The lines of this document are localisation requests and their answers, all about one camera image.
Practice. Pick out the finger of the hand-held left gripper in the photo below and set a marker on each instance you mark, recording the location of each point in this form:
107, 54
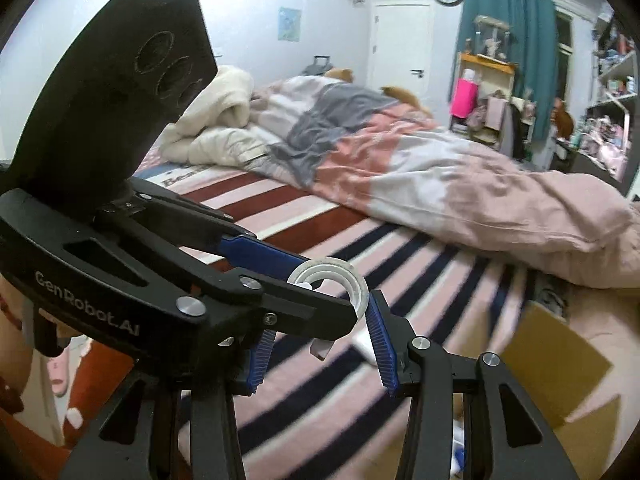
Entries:
250, 252
310, 315

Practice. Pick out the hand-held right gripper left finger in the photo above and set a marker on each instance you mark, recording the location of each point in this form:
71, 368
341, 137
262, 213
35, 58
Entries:
260, 360

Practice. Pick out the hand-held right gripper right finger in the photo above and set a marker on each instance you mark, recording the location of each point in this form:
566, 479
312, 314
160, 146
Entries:
382, 350

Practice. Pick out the clear tape roll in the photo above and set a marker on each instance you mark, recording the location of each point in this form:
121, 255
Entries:
360, 295

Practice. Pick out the person's left hand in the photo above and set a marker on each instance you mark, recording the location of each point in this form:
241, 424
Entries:
15, 355

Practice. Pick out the small grey block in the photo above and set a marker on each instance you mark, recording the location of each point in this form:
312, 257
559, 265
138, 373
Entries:
321, 350

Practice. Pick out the striped bed blanket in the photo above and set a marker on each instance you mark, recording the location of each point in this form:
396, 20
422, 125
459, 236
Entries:
310, 385

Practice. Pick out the cream fleece blanket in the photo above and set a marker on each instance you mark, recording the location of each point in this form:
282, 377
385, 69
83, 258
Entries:
220, 110

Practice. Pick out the pink grey patchwork duvet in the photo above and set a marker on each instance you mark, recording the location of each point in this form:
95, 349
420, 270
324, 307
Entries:
425, 185

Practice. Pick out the grey suitcase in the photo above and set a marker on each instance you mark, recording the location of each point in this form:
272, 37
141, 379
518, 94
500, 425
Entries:
315, 67

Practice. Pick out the orange plush toy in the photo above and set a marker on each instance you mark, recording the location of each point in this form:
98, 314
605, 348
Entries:
405, 97
340, 75

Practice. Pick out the pink slipper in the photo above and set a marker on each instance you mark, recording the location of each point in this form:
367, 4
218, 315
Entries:
59, 375

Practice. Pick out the pink ribbed pillow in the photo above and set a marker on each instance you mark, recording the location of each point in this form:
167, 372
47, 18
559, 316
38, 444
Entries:
615, 340

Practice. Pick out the white door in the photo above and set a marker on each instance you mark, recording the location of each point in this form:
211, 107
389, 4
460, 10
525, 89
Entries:
400, 45

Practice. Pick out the black hanging garment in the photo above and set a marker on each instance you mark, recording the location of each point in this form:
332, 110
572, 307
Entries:
515, 130

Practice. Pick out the pink bag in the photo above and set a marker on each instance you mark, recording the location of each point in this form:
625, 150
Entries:
463, 99

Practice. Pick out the brown plush toy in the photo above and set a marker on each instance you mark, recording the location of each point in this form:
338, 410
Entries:
564, 121

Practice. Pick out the yellow wooden shelf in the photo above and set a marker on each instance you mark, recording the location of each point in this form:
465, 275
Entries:
487, 62

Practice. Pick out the glass display case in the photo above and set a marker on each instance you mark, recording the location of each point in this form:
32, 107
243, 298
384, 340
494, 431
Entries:
492, 40

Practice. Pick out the black bookshelf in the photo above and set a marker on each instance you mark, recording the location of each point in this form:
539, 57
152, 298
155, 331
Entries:
610, 110

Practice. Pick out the teal curtain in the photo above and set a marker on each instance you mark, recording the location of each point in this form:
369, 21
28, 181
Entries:
525, 50

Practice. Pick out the wall poster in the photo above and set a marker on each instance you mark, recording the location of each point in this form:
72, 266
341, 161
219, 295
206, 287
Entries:
289, 24

